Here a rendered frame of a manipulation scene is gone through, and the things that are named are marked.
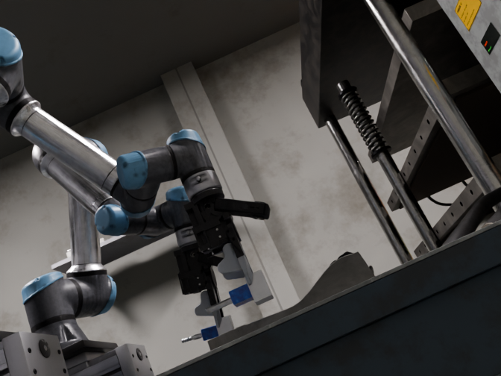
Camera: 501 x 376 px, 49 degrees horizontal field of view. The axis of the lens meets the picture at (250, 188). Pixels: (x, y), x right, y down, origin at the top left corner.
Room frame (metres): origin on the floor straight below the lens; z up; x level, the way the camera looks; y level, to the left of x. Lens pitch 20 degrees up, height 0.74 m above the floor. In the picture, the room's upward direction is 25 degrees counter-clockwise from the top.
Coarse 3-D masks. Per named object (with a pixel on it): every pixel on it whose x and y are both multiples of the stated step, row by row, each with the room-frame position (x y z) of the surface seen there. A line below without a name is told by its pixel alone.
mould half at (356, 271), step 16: (352, 256) 1.18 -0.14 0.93; (336, 272) 1.18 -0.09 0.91; (352, 272) 1.18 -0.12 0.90; (368, 272) 1.18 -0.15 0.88; (320, 288) 1.18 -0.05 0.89; (336, 288) 1.18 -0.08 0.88; (304, 304) 1.17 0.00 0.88; (272, 320) 1.17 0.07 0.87; (224, 336) 1.17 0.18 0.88; (240, 336) 1.17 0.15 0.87
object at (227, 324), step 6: (222, 318) 1.33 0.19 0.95; (228, 318) 1.33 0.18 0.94; (222, 324) 1.33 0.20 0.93; (228, 324) 1.33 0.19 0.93; (204, 330) 1.33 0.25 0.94; (210, 330) 1.33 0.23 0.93; (216, 330) 1.34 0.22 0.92; (222, 330) 1.33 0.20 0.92; (228, 330) 1.33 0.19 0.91; (192, 336) 1.35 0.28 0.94; (198, 336) 1.35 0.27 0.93; (204, 336) 1.33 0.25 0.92; (210, 336) 1.34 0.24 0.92
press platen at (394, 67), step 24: (432, 0) 1.38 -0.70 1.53; (408, 24) 1.40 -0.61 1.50; (432, 24) 1.44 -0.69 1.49; (432, 48) 1.59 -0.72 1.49; (456, 48) 1.67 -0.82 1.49; (456, 72) 1.87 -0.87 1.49; (384, 96) 1.87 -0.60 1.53; (408, 96) 1.88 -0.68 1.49; (384, 120) 2.01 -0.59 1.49; (408, 120) 2.12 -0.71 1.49; (408, 144) 2.43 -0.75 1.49
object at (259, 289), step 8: (256, 272) 1.05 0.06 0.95; (256, 280) 1.05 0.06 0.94; (264, 280) 1.05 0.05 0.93; (240, 288) 1.05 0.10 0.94; (248, 288) 1.05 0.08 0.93; (256, 288) 1.05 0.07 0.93; (264, 288) 1.05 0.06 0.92; (232, 296) 1.05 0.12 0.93; (240, 296) 1.05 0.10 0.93; (248, 296) 1.05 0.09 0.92; (256, 296) 1.05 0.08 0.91; (264, 296) 1.05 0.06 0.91; (272, 296) 1.07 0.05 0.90; (216, 304) 1.06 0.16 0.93; (224, 304) 1.06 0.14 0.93; (240, 304) 1.08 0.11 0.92; (256, 304) 1.08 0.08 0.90; (208, 312) 1.06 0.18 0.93
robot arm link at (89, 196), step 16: (48, 160) 1.29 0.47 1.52; (48, 176) 1.33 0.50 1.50; (64, 176) 1.27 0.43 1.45; (80, 176) 1.26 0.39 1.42; (80, 192) 1.25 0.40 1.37; (96, 192) 1.24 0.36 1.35; (96, 208) 1.23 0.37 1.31; (112, 208) 1.19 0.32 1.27; (96, 224) 1.22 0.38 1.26; (112, 224) 1.20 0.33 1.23; (128, 224) 1.23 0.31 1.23; (144, 224) 1.28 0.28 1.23
